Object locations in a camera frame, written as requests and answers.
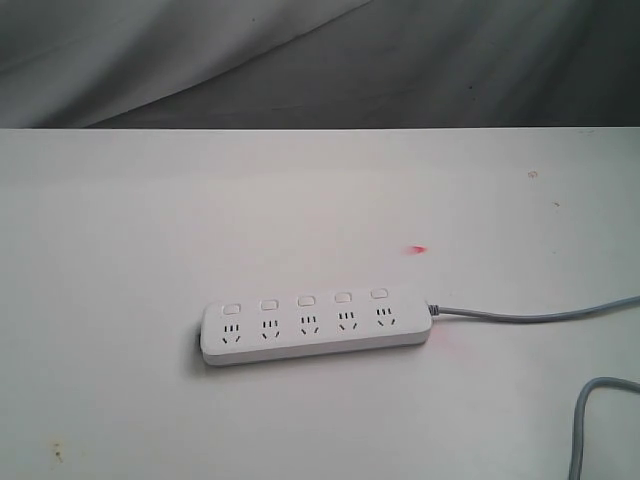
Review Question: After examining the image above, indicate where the grey backdrop cloth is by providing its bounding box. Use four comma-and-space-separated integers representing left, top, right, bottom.
1, 1, 639, 129

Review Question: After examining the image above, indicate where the grey power cable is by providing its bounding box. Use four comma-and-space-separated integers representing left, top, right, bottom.
424, 294, 640, 480

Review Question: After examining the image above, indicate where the white five-socket power strip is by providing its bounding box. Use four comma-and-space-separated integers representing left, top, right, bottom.
199, 285, 433, 367

